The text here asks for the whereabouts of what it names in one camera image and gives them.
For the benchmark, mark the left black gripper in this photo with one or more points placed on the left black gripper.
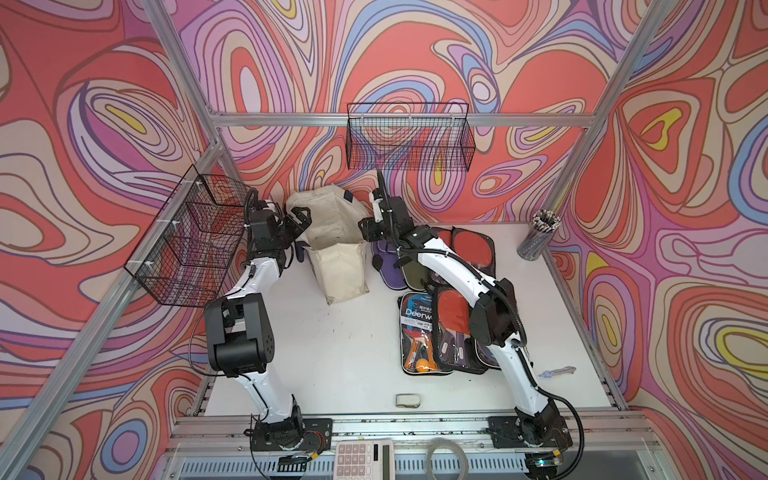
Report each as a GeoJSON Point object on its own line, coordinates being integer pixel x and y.
{"type": "Point", "coordinates": [303, 223]}

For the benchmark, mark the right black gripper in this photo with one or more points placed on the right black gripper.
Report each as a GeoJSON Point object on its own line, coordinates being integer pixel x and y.
{"type": "Point", "coordinates": [368, 228]}

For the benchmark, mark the purple paddle case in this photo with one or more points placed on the purple paddle case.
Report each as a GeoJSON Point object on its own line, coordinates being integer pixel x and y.
{"type": "Point", "coordinates": [384, 261]}

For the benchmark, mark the clear red paddle case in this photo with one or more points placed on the clear red paddle case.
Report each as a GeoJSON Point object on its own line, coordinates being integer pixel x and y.
{"type": "Point", "coordinates": [476, 248]}
{"type": "Point", "coordinates": [445, 236]}

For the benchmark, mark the olive green paddle case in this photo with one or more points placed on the olive green paddle case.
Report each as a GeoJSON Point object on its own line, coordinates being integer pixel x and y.
{"type": "Point", "coordinates": [416, 276]}

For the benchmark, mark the beige canvas tote bag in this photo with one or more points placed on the beige canvas tote bag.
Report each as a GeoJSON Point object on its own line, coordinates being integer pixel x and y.
{"type": "Point", "coordinates": [333, 242]}

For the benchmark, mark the clear case with orange balls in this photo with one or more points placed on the clear case with orange balls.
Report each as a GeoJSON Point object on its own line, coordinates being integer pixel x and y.
{"type": "Point", "coordinates": [415, 320]}

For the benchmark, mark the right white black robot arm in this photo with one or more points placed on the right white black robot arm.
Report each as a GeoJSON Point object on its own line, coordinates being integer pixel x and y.
{"type": "Point", "coordinates": [494, 318]}

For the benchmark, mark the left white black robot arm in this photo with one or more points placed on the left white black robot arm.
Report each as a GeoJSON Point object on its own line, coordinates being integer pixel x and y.
{"type": "Point", "coordinates": [240, 339]}

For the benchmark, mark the metal mesh pencil cup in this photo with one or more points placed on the metal mesh pencil cup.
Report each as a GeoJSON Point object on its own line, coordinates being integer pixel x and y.
{"type": "Point", "coordinates": [542, 228]}

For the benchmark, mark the white eraser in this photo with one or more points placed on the white eraser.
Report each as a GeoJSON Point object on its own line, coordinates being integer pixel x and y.
{"type": "Point", "coordinates": [407, 401]}

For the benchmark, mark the small blue utility knife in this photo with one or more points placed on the small blue utility knife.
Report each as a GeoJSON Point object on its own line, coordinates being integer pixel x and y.
{"type": "Point", "coordinates": [567, 370]}

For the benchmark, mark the grey tape roll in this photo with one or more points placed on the grey tape roll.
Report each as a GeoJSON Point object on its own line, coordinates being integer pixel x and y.
{"type": "Point", "coordinates": [445, 449]}

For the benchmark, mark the white pink calculator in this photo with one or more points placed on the white pink calculator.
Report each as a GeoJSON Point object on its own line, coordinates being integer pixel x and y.
{"type": "Point", "coordinates": [364, 460]}

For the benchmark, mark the back black wire basket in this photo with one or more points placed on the back black wire basket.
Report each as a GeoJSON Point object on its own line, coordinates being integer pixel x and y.
{"type": "Point", "coordinates": [409, 136]}

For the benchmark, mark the black wire basket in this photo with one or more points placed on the black wire basket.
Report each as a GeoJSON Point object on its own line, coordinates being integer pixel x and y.
{"type": "Point", "coordinates": [409, 136]}
{"type": "Point", "coordinates": [183, 258]}

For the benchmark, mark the left black wire basket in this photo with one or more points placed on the left black wire basket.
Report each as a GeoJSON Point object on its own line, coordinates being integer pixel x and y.
{"type": "Point", "coordinates": [183, 258]}

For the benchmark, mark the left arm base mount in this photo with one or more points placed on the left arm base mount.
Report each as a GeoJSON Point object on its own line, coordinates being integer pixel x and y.
{"type": "Point", "coordinates": [313, 436]}

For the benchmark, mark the aluminium front rail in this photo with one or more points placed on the aluminium front rail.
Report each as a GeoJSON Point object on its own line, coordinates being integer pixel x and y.
{"type": "Point", "coordinates": [604, 430]}

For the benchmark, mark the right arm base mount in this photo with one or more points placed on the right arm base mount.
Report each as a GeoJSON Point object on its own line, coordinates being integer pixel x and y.
{"type": "Point", "coordinates": [536, 433]}

